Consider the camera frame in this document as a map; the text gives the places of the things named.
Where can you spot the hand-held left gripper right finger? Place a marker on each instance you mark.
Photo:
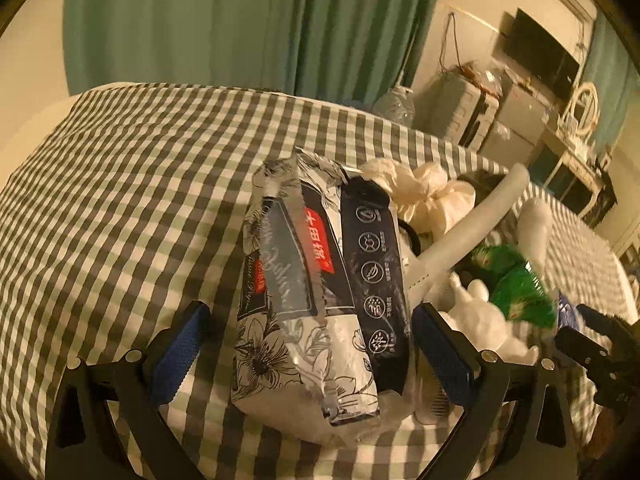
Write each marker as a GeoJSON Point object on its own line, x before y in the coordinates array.
{"type": "Point", "coordinates": [442, 355]}

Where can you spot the checked cloth covered desktop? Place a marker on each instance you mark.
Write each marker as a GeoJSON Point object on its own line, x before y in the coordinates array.
{"type": "Point", "coordinates": [125, 185]}

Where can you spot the teal curtain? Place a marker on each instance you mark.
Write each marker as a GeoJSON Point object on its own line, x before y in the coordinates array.
{"type": "Point", "coordinates": [607, 55]}

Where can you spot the white dressing table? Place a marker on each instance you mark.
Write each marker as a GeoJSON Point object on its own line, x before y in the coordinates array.
{"type": "Point", "coordinates": [575, 170]}

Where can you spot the grey cabinet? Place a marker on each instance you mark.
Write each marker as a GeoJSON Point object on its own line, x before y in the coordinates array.
{"type": "Point", "coordinates": [520, 115]}

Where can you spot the green snack packet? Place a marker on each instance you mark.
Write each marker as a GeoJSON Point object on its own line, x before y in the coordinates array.
{"type": "Point", "coordinates": [525, 290]}

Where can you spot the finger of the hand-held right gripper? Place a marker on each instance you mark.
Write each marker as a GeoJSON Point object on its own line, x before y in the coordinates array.
{"type": "Point", "coordinates": [597, 315]}
{"type": "Point", "coordinates": [580, 344]}

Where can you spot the floral tissue pack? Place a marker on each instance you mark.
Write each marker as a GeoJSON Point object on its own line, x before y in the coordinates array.
{"type": "Point", "coordinates": [300, 285]}

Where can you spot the green curtain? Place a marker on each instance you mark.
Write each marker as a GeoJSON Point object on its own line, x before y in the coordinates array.
{"type": "Point", "coordinates": [200, 20]}

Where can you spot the white framed oval mirror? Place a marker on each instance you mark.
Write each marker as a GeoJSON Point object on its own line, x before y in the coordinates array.
{"type": "Point", "coordinates": [575, 107]}

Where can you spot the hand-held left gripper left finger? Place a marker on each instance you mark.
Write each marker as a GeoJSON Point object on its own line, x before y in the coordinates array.
{"type": "Point", "coordinates": [177, 355]}

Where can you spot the white plush toy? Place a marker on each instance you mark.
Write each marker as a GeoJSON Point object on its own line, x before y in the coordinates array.
{"type": "Point", "coordinates": [480, 320]}

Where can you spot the white comb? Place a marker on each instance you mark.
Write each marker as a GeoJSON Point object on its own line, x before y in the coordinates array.
{"type": "Point", "coordinates": [430, 400]}

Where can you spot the cream crumpled cloth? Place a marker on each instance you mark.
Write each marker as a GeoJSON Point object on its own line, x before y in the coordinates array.
{"type": "Point", "coordinates": [430, 190]}

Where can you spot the white cabinet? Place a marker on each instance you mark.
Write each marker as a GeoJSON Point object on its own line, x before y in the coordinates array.
{"type": "Point", "coordinates": [455, 105]}

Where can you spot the blue and white packet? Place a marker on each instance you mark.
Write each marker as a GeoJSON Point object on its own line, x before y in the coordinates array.
{"type": "Point", "coordinates": [568, 311]}

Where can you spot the black wall television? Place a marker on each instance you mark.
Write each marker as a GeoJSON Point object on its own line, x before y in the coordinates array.
{"type": "Point", "coordinates": [540, 45]}

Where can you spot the white plastic bottle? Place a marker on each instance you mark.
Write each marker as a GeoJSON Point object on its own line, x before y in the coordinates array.
{"type": "Point", "coordinates": [535, 230]}

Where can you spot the large clear water bottle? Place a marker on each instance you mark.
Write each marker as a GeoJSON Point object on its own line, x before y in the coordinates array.
{"type": "Point", "coordinates": [395, 105]}

